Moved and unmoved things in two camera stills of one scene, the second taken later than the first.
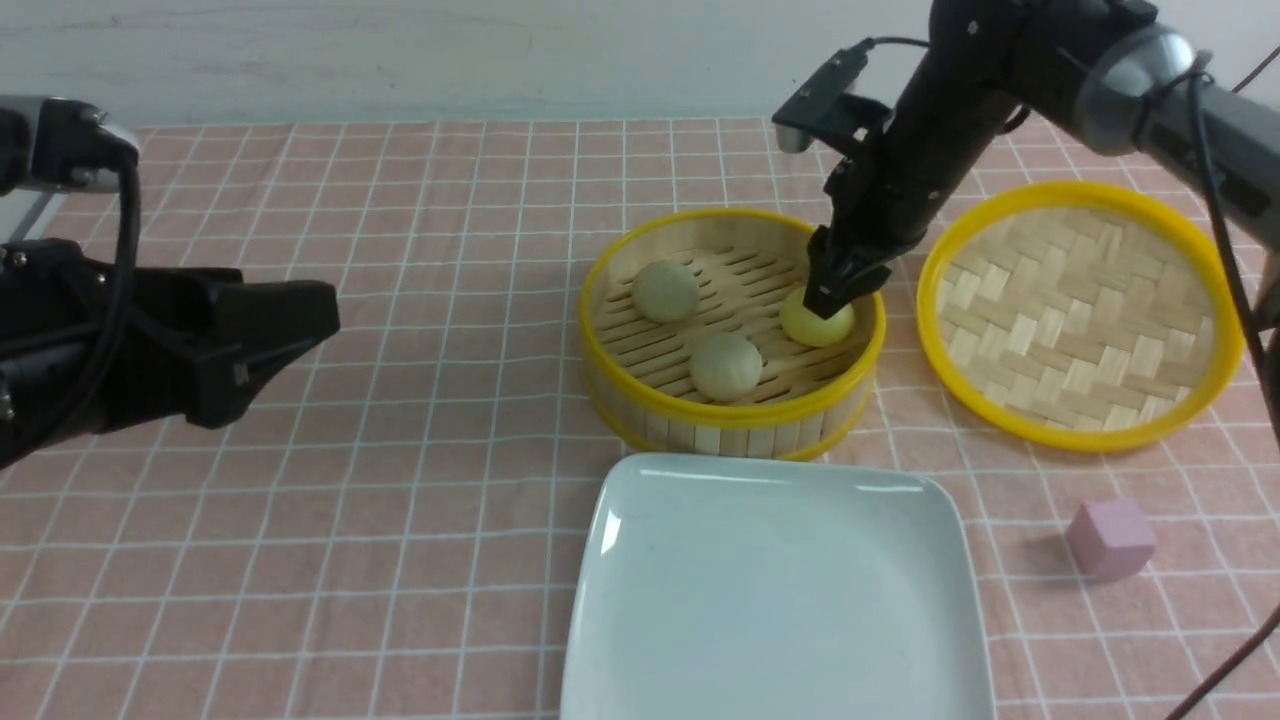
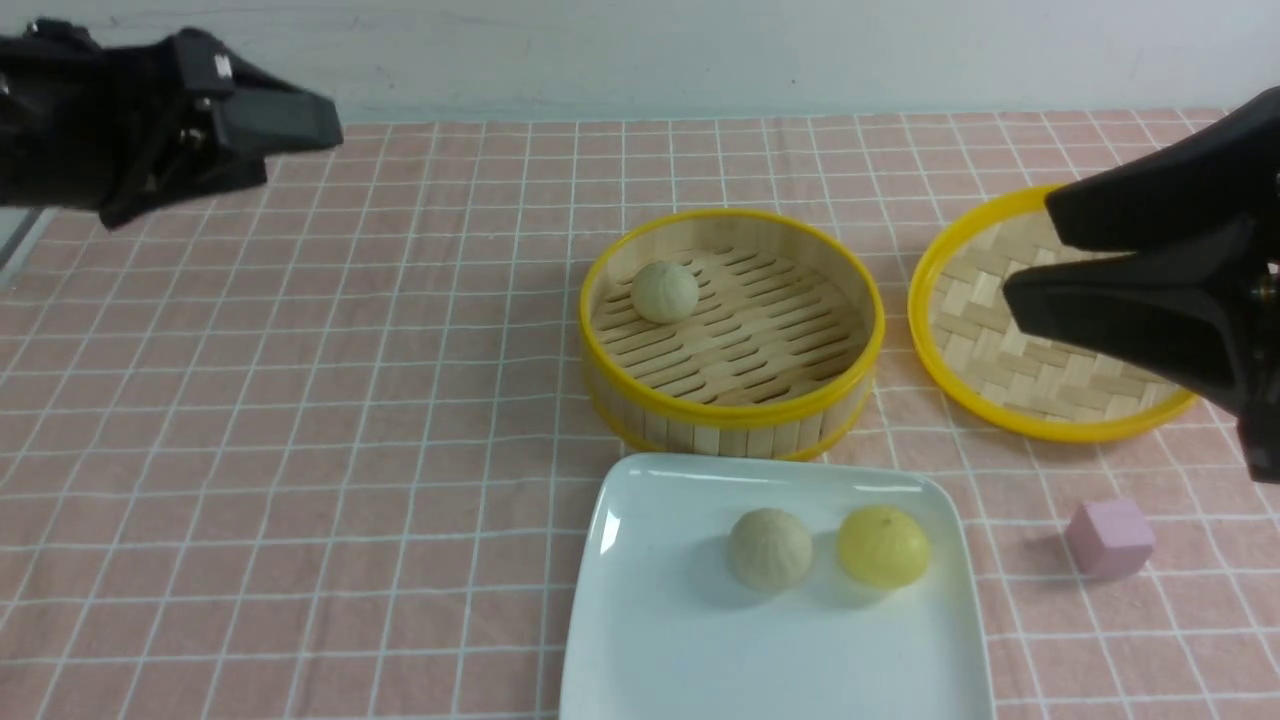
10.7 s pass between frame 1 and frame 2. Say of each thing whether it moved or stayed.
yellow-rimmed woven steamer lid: stayed
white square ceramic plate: stayed
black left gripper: moved
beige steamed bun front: moved
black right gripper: moved
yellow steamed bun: moved
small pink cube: stayed
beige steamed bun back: stayed
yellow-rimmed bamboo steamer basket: stayed
